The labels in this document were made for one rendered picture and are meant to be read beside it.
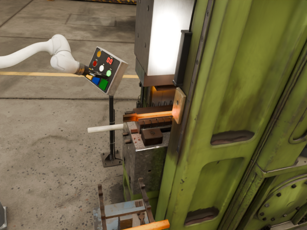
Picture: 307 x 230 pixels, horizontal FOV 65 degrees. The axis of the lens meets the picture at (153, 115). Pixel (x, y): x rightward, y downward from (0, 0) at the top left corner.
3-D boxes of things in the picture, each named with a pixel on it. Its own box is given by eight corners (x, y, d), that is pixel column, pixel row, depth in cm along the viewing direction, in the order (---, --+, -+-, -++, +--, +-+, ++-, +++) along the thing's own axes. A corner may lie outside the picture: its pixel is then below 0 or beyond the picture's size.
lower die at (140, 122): (139, 133, 158) (140, 123, 153) (132, 115, 173) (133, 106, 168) (196, 126, 170) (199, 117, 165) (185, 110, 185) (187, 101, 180)
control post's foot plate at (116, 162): (103, 168, 247) (102, 162, 242) (100, 153, 264) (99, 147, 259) (123, 164, 254) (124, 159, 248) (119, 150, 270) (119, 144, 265)
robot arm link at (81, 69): (74, 75, 160) (82, 78, 164) (80, 63, 158) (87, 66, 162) (68, 70, 165) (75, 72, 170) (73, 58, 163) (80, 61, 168)
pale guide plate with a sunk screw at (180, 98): (177, 124, 126) (182, 96, 116) (171, 114, 132) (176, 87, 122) (181, 123, 126) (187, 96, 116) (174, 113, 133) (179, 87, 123)
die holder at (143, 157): (132, 195, 171) (135, 150, 145) (122, 156, 200) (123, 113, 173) (202, 180, 188) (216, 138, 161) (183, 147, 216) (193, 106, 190)
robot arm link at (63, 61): (80, 68, 157) (76, 53, 162) (59, 62, 144) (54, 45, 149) (71, 78, 162) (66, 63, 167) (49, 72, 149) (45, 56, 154)
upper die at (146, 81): (143, 86, 137) (144, 71, 131) (134, 70, 152) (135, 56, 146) (208, 82, 149) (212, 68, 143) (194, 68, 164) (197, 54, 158)
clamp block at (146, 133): (144, 146, 149) (145, 138, 145) (140, 137, 155) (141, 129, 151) (162, 143, 152) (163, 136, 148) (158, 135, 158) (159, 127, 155)
